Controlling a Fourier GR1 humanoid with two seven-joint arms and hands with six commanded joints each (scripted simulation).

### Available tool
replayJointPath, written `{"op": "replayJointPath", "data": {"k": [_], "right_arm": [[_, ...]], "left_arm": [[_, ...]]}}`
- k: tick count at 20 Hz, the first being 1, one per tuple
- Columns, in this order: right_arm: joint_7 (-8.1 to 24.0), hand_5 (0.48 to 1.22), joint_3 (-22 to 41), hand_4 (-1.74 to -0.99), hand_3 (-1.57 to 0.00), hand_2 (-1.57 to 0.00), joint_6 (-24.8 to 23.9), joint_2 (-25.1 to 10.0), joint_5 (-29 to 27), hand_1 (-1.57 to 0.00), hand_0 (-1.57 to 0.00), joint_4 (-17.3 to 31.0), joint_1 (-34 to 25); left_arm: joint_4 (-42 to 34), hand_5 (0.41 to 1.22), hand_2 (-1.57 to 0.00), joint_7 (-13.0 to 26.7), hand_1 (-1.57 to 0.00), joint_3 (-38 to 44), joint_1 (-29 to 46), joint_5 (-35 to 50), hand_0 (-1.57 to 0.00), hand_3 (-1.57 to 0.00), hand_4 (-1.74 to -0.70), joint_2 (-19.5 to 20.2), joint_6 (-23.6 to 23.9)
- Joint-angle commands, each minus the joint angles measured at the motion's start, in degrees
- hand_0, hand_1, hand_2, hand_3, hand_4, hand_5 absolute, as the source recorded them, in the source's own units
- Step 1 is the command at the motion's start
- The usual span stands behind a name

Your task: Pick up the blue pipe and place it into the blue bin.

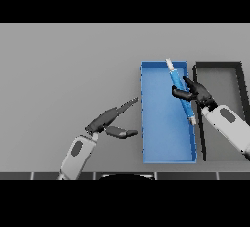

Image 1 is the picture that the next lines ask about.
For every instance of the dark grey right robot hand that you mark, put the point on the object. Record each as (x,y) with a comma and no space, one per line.
(199,91)

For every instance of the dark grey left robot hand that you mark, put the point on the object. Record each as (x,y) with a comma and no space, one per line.
(104,120)

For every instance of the blue pipe with pale ends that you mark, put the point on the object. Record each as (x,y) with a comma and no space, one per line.
(181,93)

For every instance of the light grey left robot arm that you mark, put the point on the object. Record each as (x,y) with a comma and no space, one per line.
(76,154)

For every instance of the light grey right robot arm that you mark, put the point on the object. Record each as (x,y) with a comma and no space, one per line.
(229,123)

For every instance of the dark grey bin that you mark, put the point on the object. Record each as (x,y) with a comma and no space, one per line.
(218,81)

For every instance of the blue bin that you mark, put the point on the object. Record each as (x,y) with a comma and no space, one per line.
(162,129)

